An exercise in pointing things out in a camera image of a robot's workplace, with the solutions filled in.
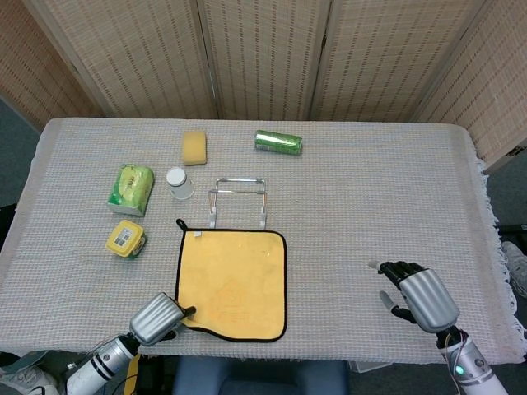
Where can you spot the white paper cup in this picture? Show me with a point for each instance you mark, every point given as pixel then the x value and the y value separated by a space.
pixel 181 187

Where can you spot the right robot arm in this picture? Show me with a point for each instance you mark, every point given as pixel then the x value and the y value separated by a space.
pixel 473 366

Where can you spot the green drink can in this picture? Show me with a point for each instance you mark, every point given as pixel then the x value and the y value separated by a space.
pixel 278 142

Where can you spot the yellow sponge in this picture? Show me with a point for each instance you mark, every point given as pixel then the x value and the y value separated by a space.
pixel 194 148

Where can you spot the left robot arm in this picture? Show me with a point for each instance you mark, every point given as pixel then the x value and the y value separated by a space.
pixel 103 362

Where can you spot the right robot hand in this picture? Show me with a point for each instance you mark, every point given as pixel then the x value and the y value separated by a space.
pixel 428 296

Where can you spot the green tissue pack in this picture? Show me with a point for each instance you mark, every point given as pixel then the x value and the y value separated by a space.
pixel 129 187

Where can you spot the woven folding screen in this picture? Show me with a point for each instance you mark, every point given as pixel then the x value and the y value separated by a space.
pixel 267 61

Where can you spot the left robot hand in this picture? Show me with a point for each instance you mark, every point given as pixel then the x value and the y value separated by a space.
pixel 154 319

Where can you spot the white sneaker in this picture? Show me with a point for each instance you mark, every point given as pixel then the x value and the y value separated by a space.
pixel 516 263
pixel 20 378

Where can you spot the yellow towel with black trim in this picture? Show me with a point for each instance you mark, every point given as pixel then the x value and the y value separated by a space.
pixel 234 280

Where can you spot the grey woven tablecloth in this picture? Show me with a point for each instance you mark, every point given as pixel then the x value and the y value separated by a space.
pixel 370 197

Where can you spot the green tub with yellow lid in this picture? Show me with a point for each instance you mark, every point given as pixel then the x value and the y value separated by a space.
pixel 123 238

